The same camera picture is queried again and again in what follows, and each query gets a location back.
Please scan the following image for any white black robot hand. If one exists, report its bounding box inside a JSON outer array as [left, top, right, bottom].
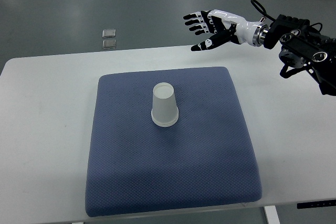
[[183, 9, 268, 51]]

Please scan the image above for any white paper cup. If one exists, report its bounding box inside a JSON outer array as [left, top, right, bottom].
[[151, 82, 179, 122], [151, 114, 179, 127]]

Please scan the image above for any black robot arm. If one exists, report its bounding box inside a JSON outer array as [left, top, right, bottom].
[[183, 10, 335, 96]]

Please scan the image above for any upper metal floor plate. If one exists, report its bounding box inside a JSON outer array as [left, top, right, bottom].
[[102, 28, 116, 38]]

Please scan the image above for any metal floor plate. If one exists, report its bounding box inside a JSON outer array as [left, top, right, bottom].
[[102, 39, 117, 50], [102, 28, 116, 38]]

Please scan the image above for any lower metal floor plate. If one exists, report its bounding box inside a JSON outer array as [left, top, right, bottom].
[[102, 39, 117, 50]]

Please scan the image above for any white paper cup on mat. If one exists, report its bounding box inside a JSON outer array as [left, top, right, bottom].
[[151, 114, 179, 127]]

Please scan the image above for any blue textured cushion mat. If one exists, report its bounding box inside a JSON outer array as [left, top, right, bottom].
[[85, 67, 262, 217]]

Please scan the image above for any white table leg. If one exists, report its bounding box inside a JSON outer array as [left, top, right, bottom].
[[264, 206, 280, 224]]

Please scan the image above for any black table control panel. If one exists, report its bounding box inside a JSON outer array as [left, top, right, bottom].
[[297, 199, 336, 209]]

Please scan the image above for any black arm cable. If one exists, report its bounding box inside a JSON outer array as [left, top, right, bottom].
[[250, 0, 276, 23]]

